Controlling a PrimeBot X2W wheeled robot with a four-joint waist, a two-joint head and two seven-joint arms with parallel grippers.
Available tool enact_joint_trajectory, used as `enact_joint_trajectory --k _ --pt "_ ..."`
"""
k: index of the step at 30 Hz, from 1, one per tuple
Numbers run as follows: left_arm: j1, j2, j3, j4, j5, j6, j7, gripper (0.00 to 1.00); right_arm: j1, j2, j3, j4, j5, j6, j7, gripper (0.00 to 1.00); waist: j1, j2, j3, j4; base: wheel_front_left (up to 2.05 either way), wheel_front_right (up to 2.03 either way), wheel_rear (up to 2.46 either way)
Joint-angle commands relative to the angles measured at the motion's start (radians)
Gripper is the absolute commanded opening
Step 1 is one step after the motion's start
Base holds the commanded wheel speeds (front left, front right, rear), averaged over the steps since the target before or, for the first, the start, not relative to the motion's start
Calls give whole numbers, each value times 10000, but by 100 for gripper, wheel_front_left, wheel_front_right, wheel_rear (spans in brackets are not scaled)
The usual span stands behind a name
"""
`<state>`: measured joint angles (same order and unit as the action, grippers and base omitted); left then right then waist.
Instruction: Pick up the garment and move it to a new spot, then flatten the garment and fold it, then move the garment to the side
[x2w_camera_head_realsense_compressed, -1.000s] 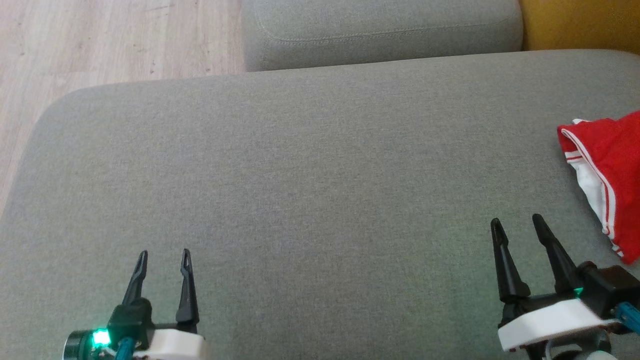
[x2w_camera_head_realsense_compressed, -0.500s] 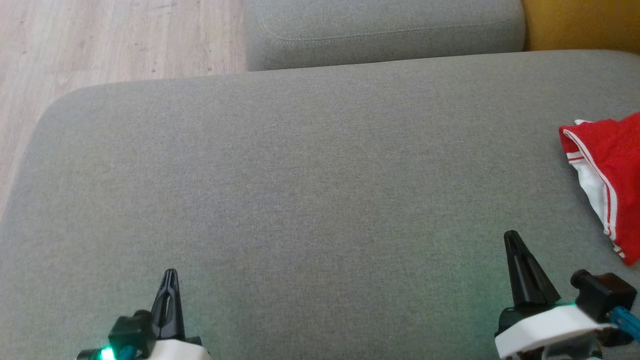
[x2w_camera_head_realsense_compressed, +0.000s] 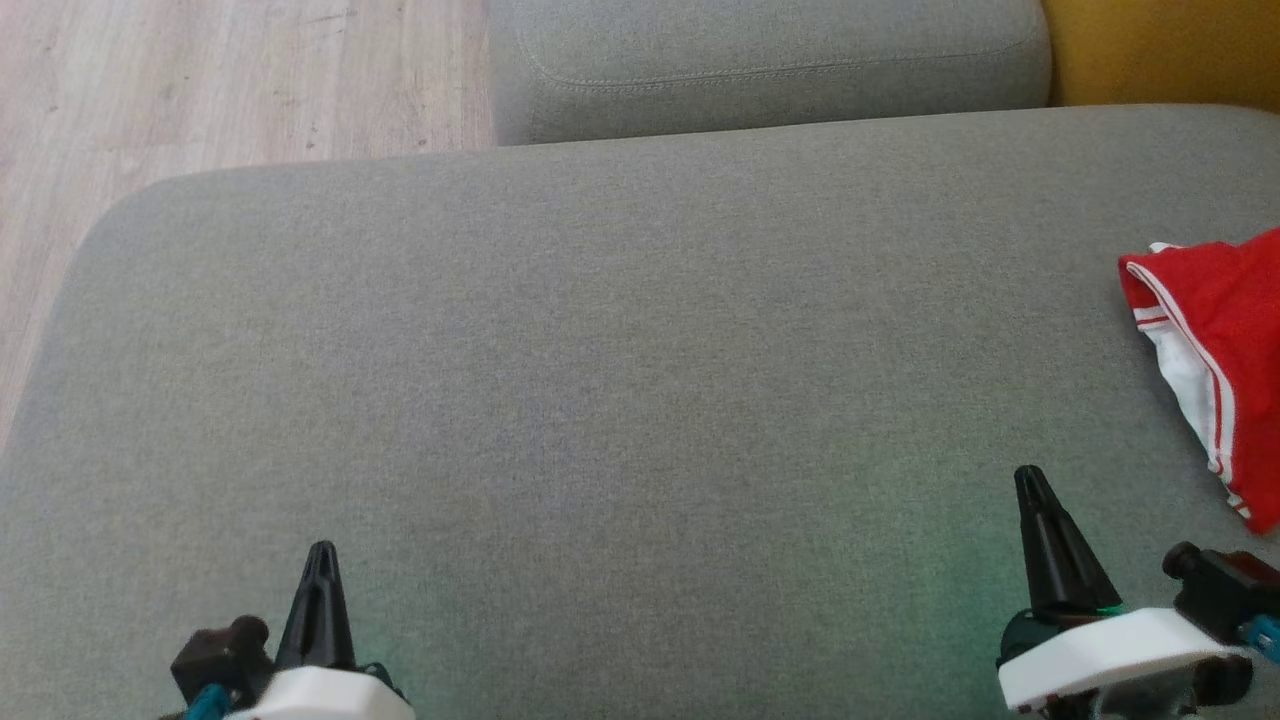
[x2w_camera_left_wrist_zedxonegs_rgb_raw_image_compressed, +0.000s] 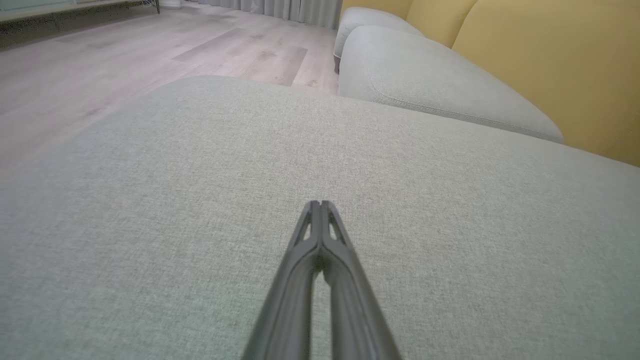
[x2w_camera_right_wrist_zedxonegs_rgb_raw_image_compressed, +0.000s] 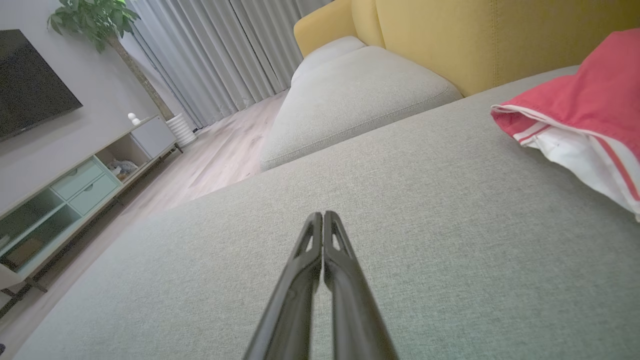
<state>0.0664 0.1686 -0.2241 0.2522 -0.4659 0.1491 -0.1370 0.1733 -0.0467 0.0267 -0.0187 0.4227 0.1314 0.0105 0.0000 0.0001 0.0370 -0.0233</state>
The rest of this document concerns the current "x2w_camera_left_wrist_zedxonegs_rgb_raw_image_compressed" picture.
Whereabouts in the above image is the yellow sofa back cushion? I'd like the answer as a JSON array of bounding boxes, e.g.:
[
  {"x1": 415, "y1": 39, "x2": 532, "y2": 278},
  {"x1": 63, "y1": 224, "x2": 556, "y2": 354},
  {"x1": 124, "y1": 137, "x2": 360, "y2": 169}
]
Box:
[
  {"x1": 406, "y1": 0, "x2": 478, "y2": 49},
  {"x1": 451, "y1": 0, "x2": 640, "y2": 167}
]

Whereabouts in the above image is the grey cabinet on legs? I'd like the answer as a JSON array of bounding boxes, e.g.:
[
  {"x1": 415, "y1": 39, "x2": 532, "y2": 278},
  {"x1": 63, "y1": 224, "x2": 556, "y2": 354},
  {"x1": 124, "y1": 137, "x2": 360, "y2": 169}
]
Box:
[{"x1": 0, "y1": 0, "x2": 161, "y2": 23}]

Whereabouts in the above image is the wide grey sofa chaise cushion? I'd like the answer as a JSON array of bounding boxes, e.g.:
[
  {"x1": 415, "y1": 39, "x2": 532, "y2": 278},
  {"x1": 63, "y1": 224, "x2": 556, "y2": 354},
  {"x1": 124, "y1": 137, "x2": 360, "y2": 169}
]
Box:
[{"x1": 0, "y1": 75, "x2": 640, "y2": 360}]

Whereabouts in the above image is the grey sofa seat cushion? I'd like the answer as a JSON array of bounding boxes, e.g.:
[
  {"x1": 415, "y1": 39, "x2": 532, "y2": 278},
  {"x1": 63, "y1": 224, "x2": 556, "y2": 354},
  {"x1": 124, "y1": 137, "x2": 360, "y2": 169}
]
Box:
[
  {"x1": 333, "y1": 6, "x2": 426, "y2": 75},
  {"x1": 338, "y1": 25, "x2": 566, "y2": 146}
]

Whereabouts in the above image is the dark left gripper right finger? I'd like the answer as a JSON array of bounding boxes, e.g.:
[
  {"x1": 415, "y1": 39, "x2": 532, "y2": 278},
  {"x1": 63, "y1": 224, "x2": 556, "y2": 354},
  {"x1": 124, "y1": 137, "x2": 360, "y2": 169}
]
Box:
[{"x1": 320, "y1": 200, "x2": 403, "y2": 360}]

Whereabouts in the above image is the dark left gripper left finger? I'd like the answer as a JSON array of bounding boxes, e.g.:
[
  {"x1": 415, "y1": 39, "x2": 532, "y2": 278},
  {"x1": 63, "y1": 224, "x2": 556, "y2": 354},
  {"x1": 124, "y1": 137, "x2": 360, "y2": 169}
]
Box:
[{"x1": 241, "y1": 201, "x2": 321, "y2": 360}]

